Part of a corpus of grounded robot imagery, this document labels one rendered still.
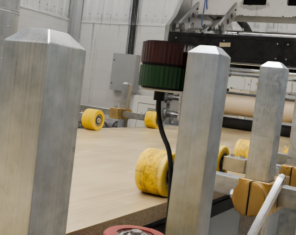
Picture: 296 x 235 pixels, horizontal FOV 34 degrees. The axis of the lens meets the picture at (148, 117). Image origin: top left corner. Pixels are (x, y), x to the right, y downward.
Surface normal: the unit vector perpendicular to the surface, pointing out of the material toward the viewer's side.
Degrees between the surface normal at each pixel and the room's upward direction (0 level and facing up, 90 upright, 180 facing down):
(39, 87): 90
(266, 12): 90
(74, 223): 0
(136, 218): 90
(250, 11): 90
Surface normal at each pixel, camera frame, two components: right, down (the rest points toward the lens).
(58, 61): 0.86, 0.14
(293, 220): -0.49, 0.00
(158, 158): -0.24, -0.75
